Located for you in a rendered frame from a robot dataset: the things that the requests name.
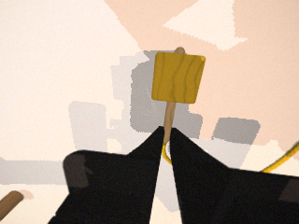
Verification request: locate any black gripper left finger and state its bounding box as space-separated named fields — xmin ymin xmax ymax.
xmin=62 ymin=126 xmax=164 ymax=224

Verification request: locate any wooden stick with yellow string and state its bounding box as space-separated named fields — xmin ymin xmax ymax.
xmin=162 ymin=47 xmax=299 ymax=173

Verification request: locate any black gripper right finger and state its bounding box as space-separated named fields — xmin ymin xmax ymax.
xmin=169 ymin=128 xmax=299 ymax=224

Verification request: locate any brown wooden stick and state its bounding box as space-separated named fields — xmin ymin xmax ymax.
xmin=0 ymin=190 xmax=23 ymax=221

